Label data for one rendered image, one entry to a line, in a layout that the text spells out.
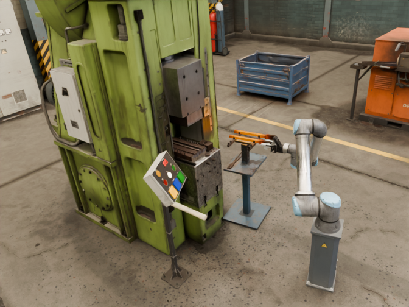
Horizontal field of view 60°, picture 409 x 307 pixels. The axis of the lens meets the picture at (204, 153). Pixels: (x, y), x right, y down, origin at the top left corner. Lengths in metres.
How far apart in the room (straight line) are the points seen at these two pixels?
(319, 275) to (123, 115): 2.08
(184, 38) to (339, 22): 7.86
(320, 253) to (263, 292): 0.59
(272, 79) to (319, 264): 4.27
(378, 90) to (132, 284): 4.44
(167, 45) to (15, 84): 5.29
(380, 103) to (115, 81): 4.23
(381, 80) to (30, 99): 6.36
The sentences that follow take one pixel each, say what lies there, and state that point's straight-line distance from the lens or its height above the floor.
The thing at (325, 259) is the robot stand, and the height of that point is 0.34.
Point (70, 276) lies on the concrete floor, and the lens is 3.67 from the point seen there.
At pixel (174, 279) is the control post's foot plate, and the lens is 3.33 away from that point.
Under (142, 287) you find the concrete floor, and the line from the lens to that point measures 3.35.
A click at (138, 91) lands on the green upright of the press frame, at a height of 1.65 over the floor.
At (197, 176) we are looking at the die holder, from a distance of 3.09.
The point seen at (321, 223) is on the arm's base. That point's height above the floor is 0.66.
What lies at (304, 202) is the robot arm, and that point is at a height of 0.85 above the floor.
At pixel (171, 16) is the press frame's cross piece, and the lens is 2.86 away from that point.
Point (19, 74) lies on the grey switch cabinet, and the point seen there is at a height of 0.78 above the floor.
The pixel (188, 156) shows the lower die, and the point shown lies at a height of 0.98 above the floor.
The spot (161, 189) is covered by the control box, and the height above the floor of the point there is 1.08.
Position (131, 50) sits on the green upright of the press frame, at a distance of 2.63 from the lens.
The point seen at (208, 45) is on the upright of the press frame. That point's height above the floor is 1.79.
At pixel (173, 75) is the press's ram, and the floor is 1.71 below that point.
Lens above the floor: 2.48
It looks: 29 degrees down
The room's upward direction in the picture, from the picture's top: 5 degrees counter-clockwise
